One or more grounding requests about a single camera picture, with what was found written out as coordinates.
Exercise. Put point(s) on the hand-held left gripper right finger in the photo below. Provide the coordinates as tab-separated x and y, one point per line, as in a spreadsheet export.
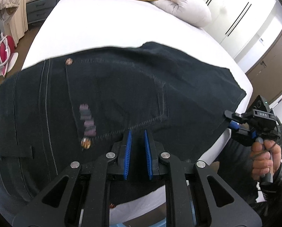
148	153

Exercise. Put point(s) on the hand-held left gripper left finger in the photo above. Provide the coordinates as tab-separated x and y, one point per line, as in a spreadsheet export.
127	151

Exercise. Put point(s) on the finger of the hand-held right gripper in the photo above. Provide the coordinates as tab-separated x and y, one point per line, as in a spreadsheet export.
234	125
234	115

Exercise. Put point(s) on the black pants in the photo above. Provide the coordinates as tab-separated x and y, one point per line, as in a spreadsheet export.
131	87

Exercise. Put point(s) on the person's right hand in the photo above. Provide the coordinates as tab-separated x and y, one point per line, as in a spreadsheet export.
263	160

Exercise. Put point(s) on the brown door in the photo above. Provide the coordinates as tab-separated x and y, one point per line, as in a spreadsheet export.
273	71

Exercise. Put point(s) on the white wardrobe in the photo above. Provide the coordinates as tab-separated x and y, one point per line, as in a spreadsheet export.
256	33

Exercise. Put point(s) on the folded beige duvet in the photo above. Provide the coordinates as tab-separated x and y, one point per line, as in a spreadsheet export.
178	2

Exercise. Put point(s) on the bed with white sheet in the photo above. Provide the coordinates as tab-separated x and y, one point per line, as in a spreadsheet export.
107	23

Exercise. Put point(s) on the grey nightstand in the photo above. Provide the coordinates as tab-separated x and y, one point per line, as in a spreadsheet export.
40	9

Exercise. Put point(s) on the beige curtain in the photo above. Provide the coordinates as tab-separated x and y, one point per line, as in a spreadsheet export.
19	16

